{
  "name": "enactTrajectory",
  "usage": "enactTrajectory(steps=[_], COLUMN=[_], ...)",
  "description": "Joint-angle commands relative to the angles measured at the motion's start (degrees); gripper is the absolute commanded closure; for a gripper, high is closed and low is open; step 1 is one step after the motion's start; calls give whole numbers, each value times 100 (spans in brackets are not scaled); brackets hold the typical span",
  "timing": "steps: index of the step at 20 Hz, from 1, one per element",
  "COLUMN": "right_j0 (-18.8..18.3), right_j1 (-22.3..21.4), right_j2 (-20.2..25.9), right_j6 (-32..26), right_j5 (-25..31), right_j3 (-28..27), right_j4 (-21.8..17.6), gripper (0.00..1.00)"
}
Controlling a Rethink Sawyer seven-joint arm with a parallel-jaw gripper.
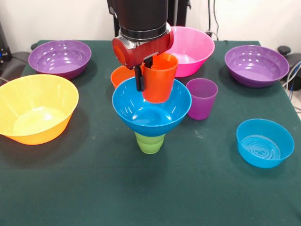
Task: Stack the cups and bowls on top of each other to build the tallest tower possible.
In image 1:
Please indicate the orange plastic cup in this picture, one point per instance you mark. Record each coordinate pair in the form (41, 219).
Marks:
(157, 84)

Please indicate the yellow plastic bowl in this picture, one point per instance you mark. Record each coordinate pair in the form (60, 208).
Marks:
(35, 122)

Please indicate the black device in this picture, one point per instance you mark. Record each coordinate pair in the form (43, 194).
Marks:
(4, 54)

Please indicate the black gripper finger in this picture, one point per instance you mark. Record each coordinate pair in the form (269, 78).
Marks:
(140, 80)
(148, 62)

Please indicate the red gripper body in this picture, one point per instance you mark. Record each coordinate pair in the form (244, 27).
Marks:
(124, 55)

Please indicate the green plastic cup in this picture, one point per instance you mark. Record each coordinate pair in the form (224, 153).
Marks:
(149, 147)

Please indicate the black round knob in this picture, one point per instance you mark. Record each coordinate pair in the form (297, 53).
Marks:
(284, 50)

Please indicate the low blue plastic bowl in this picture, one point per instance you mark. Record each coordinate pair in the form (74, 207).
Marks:
(258, 159)

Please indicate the deep blue plastic bowl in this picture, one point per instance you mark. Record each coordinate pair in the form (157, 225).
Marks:
(152, 127)

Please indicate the pink plastic bowl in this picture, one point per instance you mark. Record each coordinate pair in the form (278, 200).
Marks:
(192, 51)

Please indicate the dark green table cloth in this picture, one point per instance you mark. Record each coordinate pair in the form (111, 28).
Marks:
(150, 188)

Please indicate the orange plastic bowl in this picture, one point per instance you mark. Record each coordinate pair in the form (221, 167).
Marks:
(122, 76)

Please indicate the purple plastic cup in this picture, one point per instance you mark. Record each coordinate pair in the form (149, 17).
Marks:
(203, 108)

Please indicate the purple plastic bowl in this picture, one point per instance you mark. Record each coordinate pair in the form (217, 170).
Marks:
(58, 69)
(256, 71)

